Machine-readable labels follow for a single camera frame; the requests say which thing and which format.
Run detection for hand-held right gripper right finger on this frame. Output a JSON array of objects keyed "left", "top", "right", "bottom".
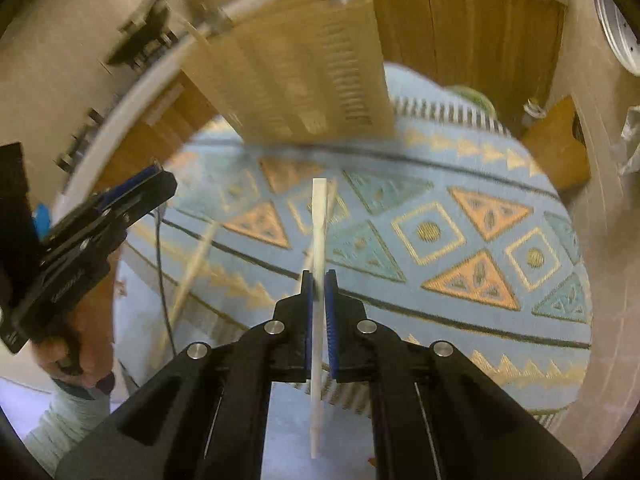
[{"left": 324, "top": 269, "right": 583, "bottom": 480}]

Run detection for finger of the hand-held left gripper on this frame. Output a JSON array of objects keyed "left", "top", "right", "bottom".
[
  {"left": 105, "top": 170, "right": 178, "bottom": 228},
  {"left": 95, "top": 162, "right": 162, "bottom": 211}
]

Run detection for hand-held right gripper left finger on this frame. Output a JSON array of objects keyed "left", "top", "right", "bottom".
[{"left": 55, "top": 270, "right": 317, "bottom": 480}]

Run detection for wooden chopstick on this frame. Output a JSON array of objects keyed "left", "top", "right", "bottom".
[
  {"left": 308, "top": 177, "right": 329, "bottom": 459},
  {"left": 167, "top": 220, "right": 221, "bottom": 326}
]

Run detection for beige slotted plastic utensil basket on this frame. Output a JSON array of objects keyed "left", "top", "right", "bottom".
[{"left": 180, "top": 0, "right": 397, "bottom": 146}]

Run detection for person's left forearm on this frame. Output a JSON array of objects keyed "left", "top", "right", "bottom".
[{"left": 22, "top": 380, "right": 113, "bottom": 476}]

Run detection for person's left hand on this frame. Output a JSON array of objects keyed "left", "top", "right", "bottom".
[{"left": 35, "top": 260, "right": 117, "bottom": 396}]

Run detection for black gas stove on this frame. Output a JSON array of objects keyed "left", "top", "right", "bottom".
[{"left": 55, "top": 0, "right": 176, "bottom": 173}]

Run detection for blue patterned table mat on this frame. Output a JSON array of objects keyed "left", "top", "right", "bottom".
[{"left": 112, "top": 62, "right": 593, "bottom": 480}]

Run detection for wooden cutting board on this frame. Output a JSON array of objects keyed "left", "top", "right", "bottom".
[{"left": 520, "top": 95, "right": 592, "bottom": 192}]

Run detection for wooden base cabinets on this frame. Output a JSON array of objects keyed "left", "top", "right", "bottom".
[{"left": 95, "top": 0, "right": 566, "bottom": 196}]

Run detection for pale hanging towel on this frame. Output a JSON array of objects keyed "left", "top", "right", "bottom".
[{"left": 617, "top": 107, "right": 640, "bottom": 176}]

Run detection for round metal steamer tray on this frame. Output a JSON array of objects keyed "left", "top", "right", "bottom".
[{"left": 592, "top": 0, "right": 640, "bottom": 76}]

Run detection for black cable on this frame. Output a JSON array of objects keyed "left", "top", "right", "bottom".
[{"left": 150, "top": 205, "right": 178, "bottom": 361}]

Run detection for green cord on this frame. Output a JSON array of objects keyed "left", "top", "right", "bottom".
[{"left": 450, "top": 85, "right": 496, "bottom": 121}]

